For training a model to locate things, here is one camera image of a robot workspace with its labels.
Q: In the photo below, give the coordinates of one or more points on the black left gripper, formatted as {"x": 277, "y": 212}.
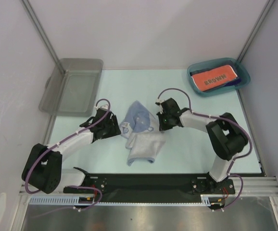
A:
{"x": 115, "y": 130}

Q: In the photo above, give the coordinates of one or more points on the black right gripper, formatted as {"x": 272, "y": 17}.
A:
{"x": 160, "y": 118}

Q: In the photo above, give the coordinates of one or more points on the light blue towel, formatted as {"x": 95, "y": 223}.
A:
{"x": 141, "y": 129}

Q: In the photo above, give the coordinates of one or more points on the orange towel with teal trim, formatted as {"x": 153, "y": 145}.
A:
{"x": 228, "y": 70}

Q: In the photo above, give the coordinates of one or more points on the purple microfiber towel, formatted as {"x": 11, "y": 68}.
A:
{"x": 234, "y": 82}

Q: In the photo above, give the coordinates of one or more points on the dark blue-grey towel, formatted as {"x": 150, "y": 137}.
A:
{"x": 207, "y": 80}

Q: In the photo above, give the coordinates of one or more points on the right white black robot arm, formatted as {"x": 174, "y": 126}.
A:
{"x": 228, "y": 139}

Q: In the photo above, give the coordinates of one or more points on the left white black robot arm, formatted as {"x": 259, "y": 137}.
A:
{"x": 43, "y": 170}

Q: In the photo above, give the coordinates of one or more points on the grey plastic bin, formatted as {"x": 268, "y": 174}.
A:
{"x": 72, "y": 88}

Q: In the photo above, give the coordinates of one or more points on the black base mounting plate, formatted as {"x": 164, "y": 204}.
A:
{"x": 188, "y": 183}

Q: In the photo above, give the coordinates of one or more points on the teal transparent plastic tray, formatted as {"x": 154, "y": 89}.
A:
{"x": 207, "y": 65}

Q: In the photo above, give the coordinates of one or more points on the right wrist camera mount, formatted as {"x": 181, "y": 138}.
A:
{"x": 159, "y": 102}

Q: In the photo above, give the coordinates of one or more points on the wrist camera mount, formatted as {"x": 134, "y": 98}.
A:
{"x": 100, "y": 106}
{"x": 159, "y": 102}

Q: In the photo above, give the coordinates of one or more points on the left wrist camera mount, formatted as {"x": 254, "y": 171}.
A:
{"x": 100, "y": 106}

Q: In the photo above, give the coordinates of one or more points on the left aluminium corner post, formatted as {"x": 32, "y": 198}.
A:
{"x": 40, "y": 30}

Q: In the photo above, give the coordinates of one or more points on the aluminium corner post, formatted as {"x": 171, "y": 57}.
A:
{"x": 255, "y": 30}
{"x": 40, "y": 30}

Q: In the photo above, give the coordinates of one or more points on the right aluminium corner post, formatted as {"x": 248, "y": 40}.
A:
{"x": 255, "y": 30}

